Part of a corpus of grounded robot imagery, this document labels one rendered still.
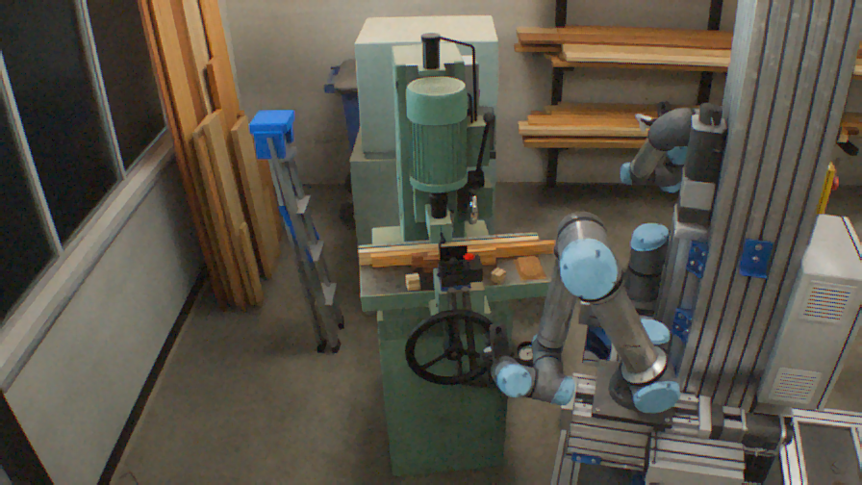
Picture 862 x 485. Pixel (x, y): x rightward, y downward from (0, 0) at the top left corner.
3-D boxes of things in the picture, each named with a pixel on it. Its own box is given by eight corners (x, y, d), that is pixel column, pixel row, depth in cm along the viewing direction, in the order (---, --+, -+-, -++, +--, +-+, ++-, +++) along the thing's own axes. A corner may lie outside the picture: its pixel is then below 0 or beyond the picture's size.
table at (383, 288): (362, 331, 202) (360, 316, 199) (360, 273, 228) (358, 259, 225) (557, 314, 207) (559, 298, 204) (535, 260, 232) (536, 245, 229)
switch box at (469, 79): (461, 109, 224) (461, 63, 215) (457, 99, 232) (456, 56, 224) (479, 109, 224) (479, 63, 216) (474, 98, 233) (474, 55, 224)
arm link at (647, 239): (624, 254, 220) (629, 219, 213) (662, 254, 220) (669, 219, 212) (631, 274, 210) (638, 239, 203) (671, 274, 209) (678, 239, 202)
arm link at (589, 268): (676, 368, 167) (595, 208, 144) (689, 409, 154) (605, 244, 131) (635, 385, 171) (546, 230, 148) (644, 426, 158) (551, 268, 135)
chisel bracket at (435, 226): (430, 247, 214) (429, 224, 209) (425, 225, 226) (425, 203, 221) (453, 245, 214) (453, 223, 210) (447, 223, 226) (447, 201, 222)
